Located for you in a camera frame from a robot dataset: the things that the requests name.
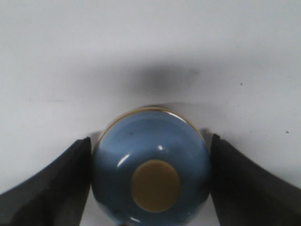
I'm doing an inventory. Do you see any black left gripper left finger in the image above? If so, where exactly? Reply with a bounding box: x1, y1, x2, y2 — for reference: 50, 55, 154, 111
0, 137, 91, 226

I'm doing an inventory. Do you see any blue desk bell cream base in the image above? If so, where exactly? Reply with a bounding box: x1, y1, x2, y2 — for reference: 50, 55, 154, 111
91, 106, 212, 226

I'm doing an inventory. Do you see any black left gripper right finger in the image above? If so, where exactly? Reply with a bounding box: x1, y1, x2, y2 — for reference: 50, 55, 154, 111
210, 134, 301, 226

